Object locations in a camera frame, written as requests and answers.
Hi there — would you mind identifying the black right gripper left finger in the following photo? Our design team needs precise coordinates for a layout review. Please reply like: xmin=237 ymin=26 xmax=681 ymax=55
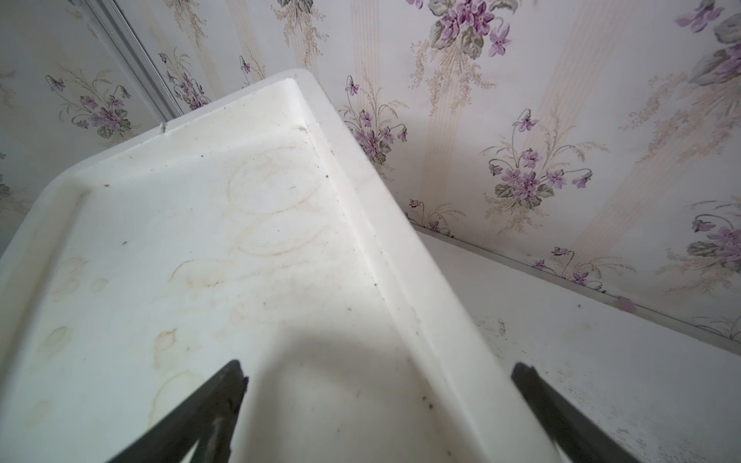
xmin=112 ymin=359 xmax=249 ymax=462

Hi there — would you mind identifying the white three-drawer cabinet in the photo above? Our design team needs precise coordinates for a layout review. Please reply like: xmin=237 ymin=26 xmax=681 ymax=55
xmin=1 ymin=69 xmax=560 ymax=462

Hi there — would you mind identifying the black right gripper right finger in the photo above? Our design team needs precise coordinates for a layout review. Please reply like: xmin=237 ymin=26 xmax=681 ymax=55
xmin=511 ymin=363 xmax=638 ymax=463

